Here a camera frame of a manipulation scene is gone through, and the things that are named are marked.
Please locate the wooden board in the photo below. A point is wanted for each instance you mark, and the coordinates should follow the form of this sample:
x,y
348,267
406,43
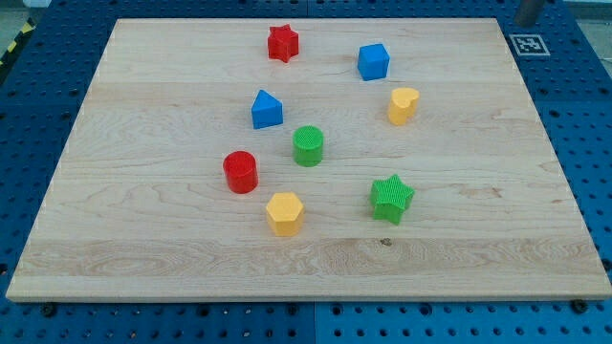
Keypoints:
x,y
139,209

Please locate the red cylinder block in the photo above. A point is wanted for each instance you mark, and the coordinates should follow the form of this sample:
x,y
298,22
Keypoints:
x,y
241,172

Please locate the green cylinder block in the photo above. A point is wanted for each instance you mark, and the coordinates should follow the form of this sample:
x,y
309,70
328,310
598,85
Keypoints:
x,y
308,144

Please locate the blue triangle block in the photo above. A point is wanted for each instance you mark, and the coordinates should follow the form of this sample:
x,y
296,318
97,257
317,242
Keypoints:
x,y
266,111

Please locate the yellow heart block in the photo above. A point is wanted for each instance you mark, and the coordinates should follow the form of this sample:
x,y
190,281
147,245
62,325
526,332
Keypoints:
x,y
402,105

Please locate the green star block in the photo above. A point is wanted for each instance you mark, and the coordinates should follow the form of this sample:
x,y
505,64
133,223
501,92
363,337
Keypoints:
x,y
390,199

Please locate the red star block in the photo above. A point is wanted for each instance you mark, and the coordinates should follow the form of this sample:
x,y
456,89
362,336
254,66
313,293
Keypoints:
x,y
283,43

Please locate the fiducial marker tag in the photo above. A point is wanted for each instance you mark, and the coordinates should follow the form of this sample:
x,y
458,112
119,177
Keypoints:
x,y
527,44

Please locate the yellow hexagon block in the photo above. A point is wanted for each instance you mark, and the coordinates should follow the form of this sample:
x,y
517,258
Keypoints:
x,y
285,214

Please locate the blue cube block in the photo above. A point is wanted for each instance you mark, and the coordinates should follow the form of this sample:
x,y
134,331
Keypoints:
x,y
373,61

